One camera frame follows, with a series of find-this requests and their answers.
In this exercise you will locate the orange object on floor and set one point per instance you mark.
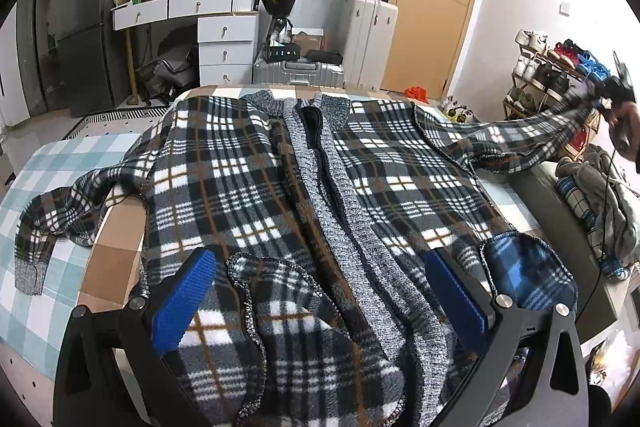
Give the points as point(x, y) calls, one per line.
point(416, 93)

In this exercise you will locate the checkered bed sheet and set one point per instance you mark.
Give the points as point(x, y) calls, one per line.
point(65, 231)

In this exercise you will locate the patterned floor rug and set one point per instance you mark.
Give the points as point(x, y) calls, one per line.
point(117, 121)

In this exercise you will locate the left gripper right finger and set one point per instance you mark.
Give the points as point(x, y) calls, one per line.
point(553, 388)

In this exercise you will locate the silver aluminium suitcase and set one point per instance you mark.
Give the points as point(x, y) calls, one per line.
point(300, 73)

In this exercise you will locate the white dressing desk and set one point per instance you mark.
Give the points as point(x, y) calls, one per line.
point(226, 34)

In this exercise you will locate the person's right hand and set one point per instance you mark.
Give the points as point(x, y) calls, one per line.
point(624, 129)

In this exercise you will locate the plaid fleece jacket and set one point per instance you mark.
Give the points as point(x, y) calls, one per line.
point(320, 226)

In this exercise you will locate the wooden shoe rack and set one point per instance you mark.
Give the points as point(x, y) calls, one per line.
point(543, 74)

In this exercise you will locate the white upright suitcase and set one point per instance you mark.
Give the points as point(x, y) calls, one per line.
point(364, 39)

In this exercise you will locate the dark grey refrigerator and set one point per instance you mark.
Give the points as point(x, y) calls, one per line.
point(70, 56)

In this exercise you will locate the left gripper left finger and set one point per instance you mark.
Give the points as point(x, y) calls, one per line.
point(112, 369)

